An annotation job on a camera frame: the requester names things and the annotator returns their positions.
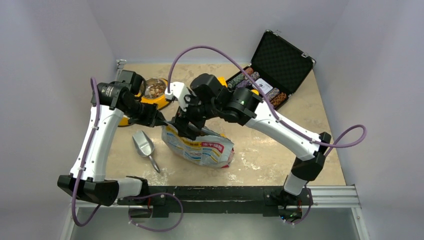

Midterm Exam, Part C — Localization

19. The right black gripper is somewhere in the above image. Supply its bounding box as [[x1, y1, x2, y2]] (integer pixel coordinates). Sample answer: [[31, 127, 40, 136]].
[[170, 89, 219, 141]]

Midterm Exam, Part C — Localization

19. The silver metal scoop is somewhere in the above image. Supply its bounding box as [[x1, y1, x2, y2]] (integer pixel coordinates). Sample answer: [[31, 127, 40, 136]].
[[132, 130, 161, 173]]

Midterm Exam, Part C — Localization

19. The colourful pet food bag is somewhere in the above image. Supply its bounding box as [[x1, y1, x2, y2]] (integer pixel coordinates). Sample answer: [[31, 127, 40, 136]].
[[161, 125, 235, 169]]

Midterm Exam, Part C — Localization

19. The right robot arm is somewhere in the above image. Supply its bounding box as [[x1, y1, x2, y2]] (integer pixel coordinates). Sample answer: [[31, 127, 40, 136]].
[[165, 73, 331, 204]]

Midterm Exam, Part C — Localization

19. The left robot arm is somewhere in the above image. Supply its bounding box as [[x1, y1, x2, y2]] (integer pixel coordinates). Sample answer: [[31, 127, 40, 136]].
[[57, 70, 166, 206]]

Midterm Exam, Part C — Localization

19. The yellow double pet bowl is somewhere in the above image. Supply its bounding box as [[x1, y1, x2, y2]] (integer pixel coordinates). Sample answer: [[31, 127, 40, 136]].
[[115, 72, 170, 128]]

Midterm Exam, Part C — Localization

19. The yellow toy brick block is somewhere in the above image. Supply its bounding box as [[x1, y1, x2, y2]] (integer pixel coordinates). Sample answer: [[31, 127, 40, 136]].
[[217, 77, 228, 88]]

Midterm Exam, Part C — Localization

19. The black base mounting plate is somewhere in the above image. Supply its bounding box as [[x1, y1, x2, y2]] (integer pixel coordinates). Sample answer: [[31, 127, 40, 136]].
[[117, 185, 314, 220]]

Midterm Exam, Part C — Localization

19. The white playing card deck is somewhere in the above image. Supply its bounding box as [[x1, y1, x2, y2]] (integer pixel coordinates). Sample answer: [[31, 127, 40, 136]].
[[255, 78, 273, 95]]

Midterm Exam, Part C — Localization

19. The black poker chip case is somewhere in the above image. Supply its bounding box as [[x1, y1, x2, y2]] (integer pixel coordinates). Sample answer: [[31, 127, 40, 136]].
[[244, 30, 316, 110]]

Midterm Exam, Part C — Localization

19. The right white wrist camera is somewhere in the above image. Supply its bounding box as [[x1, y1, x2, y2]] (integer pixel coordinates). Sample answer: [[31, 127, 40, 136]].
[[164, 81, 192, 112]]

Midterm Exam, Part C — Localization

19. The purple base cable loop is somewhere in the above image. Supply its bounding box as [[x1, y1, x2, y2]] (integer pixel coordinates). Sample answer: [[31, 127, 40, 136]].
[[128, 192, 184, 233]]

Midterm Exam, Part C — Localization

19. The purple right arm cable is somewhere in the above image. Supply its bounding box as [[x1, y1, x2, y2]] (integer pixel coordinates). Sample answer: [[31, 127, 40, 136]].
[[167, 45, 368, 149]]

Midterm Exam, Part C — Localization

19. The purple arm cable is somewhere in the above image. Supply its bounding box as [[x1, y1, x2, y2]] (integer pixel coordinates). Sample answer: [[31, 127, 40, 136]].
[[71, 77, 102, 228], [167, 45, 368, 149]]

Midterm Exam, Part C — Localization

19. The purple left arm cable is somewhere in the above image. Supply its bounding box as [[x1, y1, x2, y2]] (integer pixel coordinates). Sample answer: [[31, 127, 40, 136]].
[[71, 77, 102, 228]]

